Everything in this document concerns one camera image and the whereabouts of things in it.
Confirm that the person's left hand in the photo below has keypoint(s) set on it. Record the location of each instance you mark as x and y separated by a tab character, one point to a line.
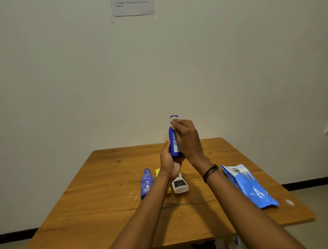
169	166

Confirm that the person's right hand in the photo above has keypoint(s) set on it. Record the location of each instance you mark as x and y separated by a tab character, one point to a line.
188	141

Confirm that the person's right fingers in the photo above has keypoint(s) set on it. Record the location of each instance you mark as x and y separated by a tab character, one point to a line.
179	127

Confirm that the person's left thumb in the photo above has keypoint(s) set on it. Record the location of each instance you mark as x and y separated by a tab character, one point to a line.
167	148

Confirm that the white wet wipe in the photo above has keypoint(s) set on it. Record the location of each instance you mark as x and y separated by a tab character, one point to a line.
174	118

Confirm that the person's left forearm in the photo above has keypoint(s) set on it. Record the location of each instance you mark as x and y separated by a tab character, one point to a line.
143	215

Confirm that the person's right forearm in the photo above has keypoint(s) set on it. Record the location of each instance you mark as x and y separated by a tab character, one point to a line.
246	213

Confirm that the yellow bottle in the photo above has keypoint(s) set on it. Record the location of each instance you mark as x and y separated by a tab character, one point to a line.
157	172

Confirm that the white bottle with dark label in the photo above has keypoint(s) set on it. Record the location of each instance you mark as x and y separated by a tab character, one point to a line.
180	184

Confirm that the small blue lotion bottle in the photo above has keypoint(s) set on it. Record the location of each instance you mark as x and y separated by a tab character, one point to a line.
146	183

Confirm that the wooden table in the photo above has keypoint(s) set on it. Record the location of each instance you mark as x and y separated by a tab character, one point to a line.
107	205

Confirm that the blue wet wipes packet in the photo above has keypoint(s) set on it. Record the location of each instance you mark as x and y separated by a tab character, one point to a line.
249	186

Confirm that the white paper notice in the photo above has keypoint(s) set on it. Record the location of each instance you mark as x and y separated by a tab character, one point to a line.
132	7

